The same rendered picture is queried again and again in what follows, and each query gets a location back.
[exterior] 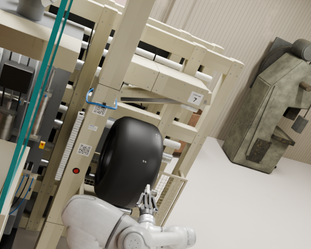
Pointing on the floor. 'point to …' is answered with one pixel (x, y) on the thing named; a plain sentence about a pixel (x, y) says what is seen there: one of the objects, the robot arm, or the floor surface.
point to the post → (68, 186)
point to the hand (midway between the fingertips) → (147, 190)
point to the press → (274, 104)
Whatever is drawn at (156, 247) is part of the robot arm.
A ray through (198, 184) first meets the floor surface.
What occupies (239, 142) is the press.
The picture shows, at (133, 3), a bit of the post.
